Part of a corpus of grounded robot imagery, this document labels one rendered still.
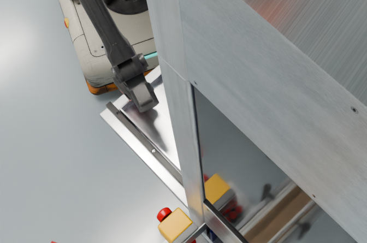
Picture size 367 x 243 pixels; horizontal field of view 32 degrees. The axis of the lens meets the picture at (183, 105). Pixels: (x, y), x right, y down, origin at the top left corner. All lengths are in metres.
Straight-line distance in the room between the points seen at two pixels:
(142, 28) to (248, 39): 2.09
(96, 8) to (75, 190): 1.37
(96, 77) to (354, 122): 2.16
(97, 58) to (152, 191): 0.59
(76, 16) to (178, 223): 1.39
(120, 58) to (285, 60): 1.02
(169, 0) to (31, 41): 2.40
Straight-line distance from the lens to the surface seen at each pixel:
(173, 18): 0.73
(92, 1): 1.49
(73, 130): 2.84
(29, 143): 2.87
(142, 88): 1.63
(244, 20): 0.58
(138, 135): 1.80
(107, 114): 1.86
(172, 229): 1.58
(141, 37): 2.66
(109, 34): 1.53
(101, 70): 2.64
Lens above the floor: 2.57
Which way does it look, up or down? 66 degrees down
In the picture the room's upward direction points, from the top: 8 degrees counter-clockwise
